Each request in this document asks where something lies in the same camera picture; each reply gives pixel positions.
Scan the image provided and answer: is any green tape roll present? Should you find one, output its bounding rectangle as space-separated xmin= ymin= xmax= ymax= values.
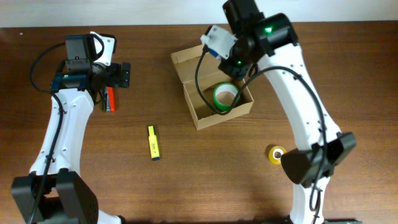
xmin=213 ymin=83 xmax=239 ymax=111

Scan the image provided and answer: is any cardboard box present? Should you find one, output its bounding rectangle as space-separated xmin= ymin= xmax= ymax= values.
xmin=170 ymin=45 xmax=254 ymax=130

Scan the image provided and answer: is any yellow tape roll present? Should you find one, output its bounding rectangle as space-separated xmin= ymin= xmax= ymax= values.
xmin=268 ymin=146 xmax=287 ymax=165

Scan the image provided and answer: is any yellow highlighter marker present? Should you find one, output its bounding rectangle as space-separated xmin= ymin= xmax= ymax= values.
xmin=147 ymin=126 xmax=160 ymax=161

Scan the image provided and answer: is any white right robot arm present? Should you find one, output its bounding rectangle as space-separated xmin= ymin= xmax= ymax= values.
xmin=226 ymin=12 xmax=357 ymax=223

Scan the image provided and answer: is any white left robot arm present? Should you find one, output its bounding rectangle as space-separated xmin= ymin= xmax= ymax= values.
xmin=11 ymin=32 xmax=131 ymax=223

